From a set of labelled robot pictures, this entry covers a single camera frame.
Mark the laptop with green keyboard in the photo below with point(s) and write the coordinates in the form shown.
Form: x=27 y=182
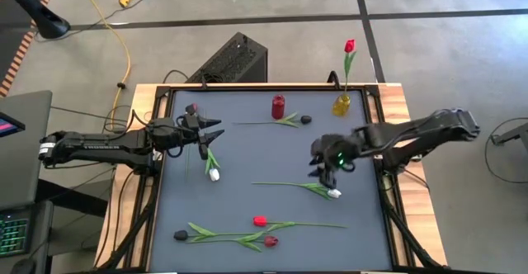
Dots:
x=12 y=237

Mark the black computer mouse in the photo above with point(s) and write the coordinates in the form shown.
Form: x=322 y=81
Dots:
x=22 y=266

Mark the bright red tulip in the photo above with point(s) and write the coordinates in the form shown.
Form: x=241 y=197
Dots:
x=350 y=45
x=260 y=221

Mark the black stand foot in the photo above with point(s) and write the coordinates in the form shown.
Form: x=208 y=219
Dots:
x=509 y=133

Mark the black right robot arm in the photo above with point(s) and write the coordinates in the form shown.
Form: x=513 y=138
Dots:
x=433 y=127

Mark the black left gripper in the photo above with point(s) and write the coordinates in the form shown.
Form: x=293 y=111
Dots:
x=189 y=133

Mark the black computer tower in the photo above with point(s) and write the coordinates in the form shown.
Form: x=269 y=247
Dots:
x=235 y=59

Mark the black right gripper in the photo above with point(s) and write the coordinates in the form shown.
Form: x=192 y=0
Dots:
x=334 y=150

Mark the black tulip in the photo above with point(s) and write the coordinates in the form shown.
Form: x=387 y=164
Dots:
x=180 y=235
x=305 y=119

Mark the yellow glass vase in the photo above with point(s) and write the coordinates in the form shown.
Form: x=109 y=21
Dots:
x=341 y=107

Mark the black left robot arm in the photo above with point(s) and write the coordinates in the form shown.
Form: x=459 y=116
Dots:
x=95 y=146

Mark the orange edged floor mat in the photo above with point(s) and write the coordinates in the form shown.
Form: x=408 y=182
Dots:
x=24 y=45

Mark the red ribbed vase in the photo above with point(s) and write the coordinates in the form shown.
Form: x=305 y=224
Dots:
x=278 y=108

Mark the grey table mat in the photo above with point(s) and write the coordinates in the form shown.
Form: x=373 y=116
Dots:
x=268 y=162

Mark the screen with pink display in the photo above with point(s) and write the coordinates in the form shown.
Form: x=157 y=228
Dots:
x=8 y=126

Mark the white tulip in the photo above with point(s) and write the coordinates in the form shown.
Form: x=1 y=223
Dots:
x=335 y=193
x=214 y=175

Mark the black stand pole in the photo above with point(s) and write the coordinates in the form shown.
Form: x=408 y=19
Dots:
x=45 y=22

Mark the black metal table frame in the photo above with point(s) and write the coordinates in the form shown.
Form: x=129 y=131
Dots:
x=247 y=87

